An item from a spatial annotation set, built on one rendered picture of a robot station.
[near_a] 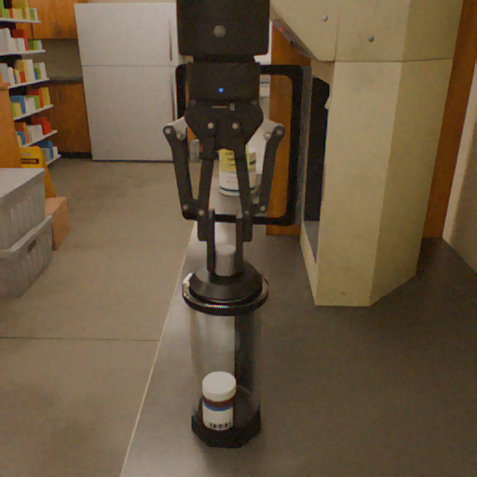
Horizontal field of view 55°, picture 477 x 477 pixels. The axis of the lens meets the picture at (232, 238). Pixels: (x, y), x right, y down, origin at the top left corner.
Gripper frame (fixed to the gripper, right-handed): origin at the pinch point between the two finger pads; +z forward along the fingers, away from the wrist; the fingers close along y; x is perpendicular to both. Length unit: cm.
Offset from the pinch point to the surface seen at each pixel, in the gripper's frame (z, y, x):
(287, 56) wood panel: -18, -10, -69
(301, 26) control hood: -23.9, -10.4, -32.1
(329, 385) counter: 28.4, -15.8, -8.3
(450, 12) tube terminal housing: -26, -38, -43
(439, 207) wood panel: 20, -53, -70
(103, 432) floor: 122, 55, -85
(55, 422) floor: 122, 77, -89
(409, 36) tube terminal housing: -22.4, -28.2, -33.4
